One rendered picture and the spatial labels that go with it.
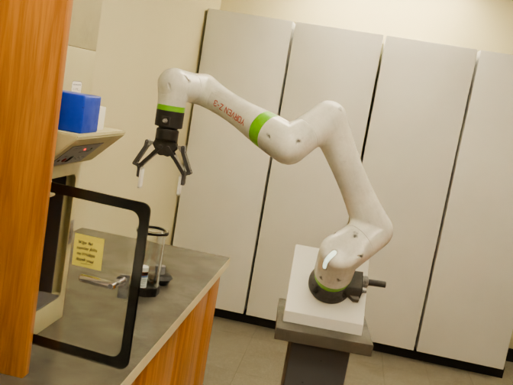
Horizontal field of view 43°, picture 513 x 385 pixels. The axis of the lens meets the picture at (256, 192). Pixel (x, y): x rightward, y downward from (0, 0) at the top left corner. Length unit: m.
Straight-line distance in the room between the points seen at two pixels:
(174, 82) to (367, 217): 0.75
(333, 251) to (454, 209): 2.64
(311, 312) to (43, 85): 1.19
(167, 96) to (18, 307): 0.87
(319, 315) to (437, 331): 2.66
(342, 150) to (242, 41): 2.67
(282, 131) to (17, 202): 0.80
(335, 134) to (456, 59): 2.64
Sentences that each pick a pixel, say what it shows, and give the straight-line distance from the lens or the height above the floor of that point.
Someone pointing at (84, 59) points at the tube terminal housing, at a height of 1.68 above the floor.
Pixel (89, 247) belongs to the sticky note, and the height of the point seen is 1.26.
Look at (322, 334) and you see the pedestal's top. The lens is 2.18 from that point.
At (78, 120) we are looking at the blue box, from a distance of 1.58.
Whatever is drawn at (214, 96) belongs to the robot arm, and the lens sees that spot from 2.15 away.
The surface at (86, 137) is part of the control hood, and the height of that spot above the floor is 1.50.
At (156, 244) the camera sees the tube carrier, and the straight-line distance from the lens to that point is 2.19.
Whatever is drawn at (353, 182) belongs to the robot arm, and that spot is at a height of 1.45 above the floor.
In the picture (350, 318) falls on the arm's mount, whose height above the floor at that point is 0.99.
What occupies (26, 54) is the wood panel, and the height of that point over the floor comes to 1.67.
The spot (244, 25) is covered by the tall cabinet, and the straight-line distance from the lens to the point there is 4.63.
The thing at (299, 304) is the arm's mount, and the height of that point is 1.00.
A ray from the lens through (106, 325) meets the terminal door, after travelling 1.58.
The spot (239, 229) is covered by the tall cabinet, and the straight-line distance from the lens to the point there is 4.68.
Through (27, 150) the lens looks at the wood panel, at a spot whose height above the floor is 1.46.
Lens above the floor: 1.67
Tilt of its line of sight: 9 degrees down
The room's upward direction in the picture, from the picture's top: 10 degrees clockwise
